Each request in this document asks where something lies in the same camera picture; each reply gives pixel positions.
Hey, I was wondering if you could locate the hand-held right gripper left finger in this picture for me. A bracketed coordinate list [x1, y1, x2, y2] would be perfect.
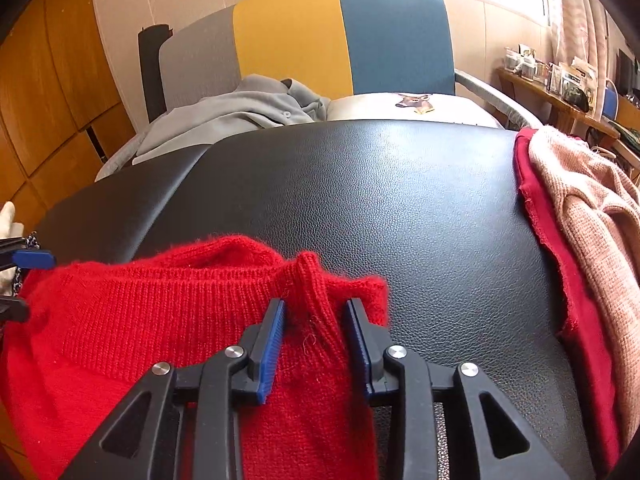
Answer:
[60, 299, 288, 480]

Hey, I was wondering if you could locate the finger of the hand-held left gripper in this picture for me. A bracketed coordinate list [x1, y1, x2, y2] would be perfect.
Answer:
[0, 237, 57, 270]
[0, 297, 32, 325]

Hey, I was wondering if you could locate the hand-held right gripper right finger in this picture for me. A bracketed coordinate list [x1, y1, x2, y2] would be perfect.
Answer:
[344, 298, 547, 480]

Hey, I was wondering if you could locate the red knit sweater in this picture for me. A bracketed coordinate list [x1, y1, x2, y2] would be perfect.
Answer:
[0, 234, 392, 480]

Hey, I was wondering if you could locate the person's left hand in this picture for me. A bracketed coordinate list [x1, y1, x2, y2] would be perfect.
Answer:
[0, 201, 27, 297]

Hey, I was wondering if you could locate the orange wooden wardrobe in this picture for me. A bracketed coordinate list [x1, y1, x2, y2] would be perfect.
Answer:
[0, 0, 139, 233]

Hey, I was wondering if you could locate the dark red cloth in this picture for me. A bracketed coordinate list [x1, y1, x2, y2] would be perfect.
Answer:
[513, 127, 624, 477]

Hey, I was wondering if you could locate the grey garment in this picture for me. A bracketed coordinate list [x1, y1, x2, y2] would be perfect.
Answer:
[131, 73, 334, 167]

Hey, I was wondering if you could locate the white printed pillow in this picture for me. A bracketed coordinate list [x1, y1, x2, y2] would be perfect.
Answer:
[326, 91, 504, 129]

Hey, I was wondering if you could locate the pink knit sweater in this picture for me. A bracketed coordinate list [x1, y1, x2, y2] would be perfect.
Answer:
[526, 124, 640, 448]

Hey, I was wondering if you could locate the wooden side table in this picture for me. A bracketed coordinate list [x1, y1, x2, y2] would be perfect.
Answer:
[496, 66, 622, 137]

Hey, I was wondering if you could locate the grey yellow blue sofa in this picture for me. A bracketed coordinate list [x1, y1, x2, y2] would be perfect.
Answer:
[95, 0, 544, 184]

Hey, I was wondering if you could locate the cluster of jars and tins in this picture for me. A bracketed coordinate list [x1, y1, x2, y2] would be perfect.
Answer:
[502, 44, 598, 111]

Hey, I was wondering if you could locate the green folded cloth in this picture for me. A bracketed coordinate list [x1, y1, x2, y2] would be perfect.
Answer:
[610, 120, 640, 157]

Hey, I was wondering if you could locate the chair with blue back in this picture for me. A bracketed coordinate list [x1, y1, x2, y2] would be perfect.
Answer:
[599, 79, 622, 122]

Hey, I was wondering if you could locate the black monitor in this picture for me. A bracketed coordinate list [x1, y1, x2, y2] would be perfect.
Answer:
[616, 49, 637, 97]

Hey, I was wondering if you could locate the beige patterned curtain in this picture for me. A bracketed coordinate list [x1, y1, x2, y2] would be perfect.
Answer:
[549, 0, 610, 72]

